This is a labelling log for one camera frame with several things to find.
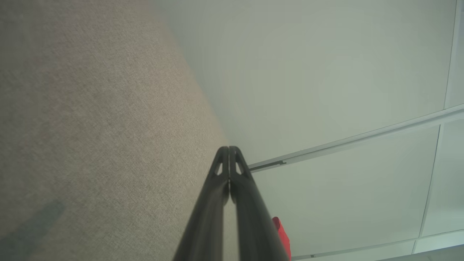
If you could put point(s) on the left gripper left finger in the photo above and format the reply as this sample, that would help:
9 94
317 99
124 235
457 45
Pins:
206 217

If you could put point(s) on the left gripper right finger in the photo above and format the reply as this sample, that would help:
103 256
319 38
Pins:
253 224

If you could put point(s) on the white garment with red stripes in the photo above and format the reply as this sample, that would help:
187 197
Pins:
283 239

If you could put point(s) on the slanted grey metal beam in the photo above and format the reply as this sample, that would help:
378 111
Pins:
362 139

